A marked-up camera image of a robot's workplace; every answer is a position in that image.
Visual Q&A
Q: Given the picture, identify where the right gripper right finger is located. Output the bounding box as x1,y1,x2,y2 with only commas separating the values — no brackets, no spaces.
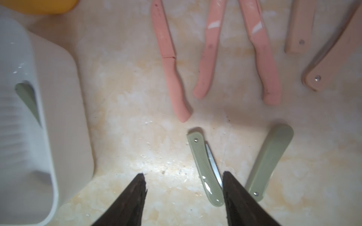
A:
222,171,280,226

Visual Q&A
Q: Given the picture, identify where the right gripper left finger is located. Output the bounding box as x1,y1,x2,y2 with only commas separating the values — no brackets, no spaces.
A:
93,173,147,226

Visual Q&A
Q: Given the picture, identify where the green folding knife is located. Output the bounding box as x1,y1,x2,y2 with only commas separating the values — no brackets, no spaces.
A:
187,130,225,207
245,124,294,202
15,82,41,126

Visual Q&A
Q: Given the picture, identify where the white plastic storage box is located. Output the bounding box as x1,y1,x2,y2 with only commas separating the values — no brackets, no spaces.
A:
1,18,94,226

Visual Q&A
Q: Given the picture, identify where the pink fruit knife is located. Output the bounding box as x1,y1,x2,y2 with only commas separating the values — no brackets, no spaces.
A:
193,0,227,99
239,0,281,105
151,0,191,123

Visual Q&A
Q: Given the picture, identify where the yellow plastic storage box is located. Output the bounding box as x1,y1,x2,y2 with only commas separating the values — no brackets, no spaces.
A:
1,0,79,15

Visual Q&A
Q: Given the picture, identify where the beige folding knife large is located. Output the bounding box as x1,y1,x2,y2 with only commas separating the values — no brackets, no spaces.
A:
302,2,362,91

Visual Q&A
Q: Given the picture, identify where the beige folding knife small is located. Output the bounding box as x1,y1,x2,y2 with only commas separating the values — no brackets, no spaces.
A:
284,0,317,54

